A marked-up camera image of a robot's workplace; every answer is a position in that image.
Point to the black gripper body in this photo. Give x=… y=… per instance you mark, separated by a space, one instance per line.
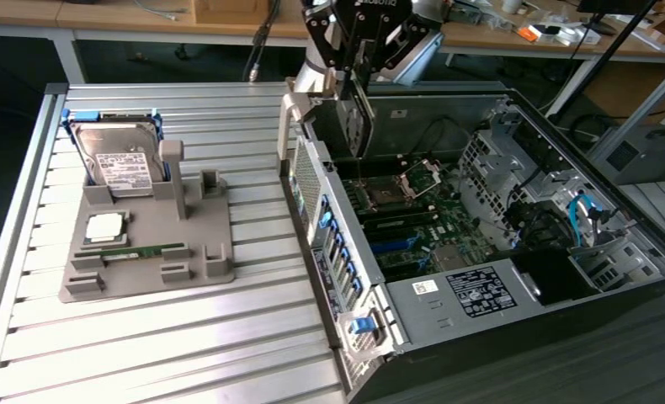
x=374 y=8

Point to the graphics card with metal bracket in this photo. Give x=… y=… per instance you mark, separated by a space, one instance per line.
x=358 y=122

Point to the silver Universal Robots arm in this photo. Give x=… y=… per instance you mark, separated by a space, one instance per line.
x=309 y=76

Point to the white case sticker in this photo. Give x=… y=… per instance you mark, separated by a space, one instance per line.
x=399 y=114

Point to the white cup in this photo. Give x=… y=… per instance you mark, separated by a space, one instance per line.
x=512 y=5

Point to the orange small box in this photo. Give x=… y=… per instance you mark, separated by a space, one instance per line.
x=531 y=33

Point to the white small box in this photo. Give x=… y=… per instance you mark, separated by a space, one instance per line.
x=574 y=35

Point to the metal socket cover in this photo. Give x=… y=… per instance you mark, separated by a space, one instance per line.
x=422 y=166

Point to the perforated metal drive cage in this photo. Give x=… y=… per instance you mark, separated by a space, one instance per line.
x=495 y=164

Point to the black monitor stand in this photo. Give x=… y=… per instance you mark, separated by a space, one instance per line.
x=598 y=25

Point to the black stand pole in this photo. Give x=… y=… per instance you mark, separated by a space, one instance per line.
x=610 y=48

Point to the CPU socket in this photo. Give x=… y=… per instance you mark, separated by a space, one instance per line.
x=386 y=193

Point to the black RAM stick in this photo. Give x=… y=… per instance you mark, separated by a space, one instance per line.
x=399 y=222

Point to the green Dell motherboard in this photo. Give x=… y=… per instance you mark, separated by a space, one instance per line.
x=455 y=219

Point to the wooden desk with clutter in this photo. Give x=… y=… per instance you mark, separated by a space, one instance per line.
x=663 y=54

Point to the blue disk caddy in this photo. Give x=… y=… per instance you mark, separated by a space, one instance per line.
x=88 y=114

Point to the silver hard disk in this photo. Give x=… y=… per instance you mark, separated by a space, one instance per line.
x=118 y=168

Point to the blue expansion slot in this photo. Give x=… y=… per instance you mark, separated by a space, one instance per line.
x=391 y=247

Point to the grey computer tower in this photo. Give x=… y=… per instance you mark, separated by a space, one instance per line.
x=646 y=160

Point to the grey chipset heatsink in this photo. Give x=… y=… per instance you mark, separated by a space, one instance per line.
x=446 y=257

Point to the wooden desk with metal legs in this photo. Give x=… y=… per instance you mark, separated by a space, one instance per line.
x=29 y=12

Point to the silver CPU chip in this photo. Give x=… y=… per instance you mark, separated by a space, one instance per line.
x=104 y=227

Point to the green RAM stick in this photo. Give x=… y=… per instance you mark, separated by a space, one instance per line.
x=136 y=251

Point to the black plastic drive cover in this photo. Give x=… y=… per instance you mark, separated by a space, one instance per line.
x=551 y=278

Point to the grey power supply unit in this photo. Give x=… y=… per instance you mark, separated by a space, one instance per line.
x=432 y=311

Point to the metal disk bay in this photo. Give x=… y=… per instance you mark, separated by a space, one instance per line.
x=618 y=269

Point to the grey parts rack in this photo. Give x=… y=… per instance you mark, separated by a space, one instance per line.
x=141 y=282

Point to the blue case latch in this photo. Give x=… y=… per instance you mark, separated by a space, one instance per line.
x=360 y=327

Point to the black open PC case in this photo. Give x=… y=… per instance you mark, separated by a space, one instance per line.
x=450 y=370

